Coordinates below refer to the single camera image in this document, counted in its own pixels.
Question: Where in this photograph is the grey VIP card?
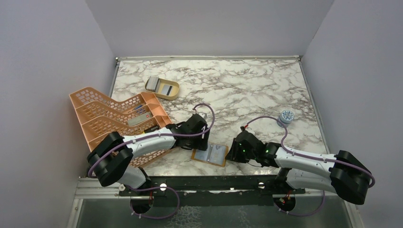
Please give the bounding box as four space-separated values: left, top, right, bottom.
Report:
208 145 227 165

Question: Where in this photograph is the yellow leather card holder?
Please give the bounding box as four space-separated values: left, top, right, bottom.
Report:
191 142 229 167

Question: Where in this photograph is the stack of grey cards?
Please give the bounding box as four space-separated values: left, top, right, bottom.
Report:
145 76 160 92

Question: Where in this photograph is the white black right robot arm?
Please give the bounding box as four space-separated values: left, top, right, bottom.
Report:
226 131 372 205

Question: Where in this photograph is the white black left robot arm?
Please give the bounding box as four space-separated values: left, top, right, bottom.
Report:
87 114 211 195

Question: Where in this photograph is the loose striped card in tray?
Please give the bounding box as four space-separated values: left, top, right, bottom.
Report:
160 84 173 96

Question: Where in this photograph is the beige oval plastic tray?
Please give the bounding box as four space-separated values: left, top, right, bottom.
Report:
144 76 180 100

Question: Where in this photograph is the blue white small jar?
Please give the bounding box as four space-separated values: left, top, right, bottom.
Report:
277 110 295 128

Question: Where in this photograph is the grey deli box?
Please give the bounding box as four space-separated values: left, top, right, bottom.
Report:
127 112 153 126

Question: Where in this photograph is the pink plastic desk organizer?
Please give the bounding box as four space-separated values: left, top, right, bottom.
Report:
69 87 172 151

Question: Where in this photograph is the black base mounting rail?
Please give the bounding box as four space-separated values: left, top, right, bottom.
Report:
119 175 305 207

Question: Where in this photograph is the aluminium table frame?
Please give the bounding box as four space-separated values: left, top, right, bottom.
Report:
70 59 374 228

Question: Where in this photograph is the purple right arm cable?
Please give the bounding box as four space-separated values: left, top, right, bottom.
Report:
242 116 376 218

